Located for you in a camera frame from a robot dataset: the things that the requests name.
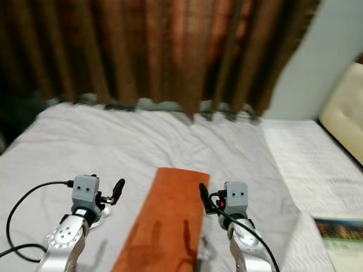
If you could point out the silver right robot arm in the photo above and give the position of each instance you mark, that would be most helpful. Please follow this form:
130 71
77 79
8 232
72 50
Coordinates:
247 243

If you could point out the grey bed blanket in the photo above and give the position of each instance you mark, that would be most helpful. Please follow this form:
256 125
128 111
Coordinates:
79 147

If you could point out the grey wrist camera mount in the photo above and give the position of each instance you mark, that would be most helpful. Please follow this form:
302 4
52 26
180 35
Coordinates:
237 195
85 190

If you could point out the cream padded headboard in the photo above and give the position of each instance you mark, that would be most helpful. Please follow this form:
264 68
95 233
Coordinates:
346 107

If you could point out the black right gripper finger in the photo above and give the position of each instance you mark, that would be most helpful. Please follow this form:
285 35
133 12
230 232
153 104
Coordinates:
205 196

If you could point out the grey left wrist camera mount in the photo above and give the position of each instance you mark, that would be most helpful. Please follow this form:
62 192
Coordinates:
85 190

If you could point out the brown pleated curtain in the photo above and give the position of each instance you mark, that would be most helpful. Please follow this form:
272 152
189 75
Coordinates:
170 51

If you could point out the white book with city photo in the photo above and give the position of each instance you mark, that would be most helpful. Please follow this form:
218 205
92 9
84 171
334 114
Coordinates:
340 239

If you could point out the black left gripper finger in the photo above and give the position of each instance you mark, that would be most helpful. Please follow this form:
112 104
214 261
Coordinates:
118 190

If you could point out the white patterned mattress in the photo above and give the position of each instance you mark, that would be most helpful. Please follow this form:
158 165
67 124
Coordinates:
312 164

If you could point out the orange pillow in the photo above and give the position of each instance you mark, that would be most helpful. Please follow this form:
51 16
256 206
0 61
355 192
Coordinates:
164 221

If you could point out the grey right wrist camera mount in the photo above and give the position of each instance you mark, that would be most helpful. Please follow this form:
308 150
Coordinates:
237 195

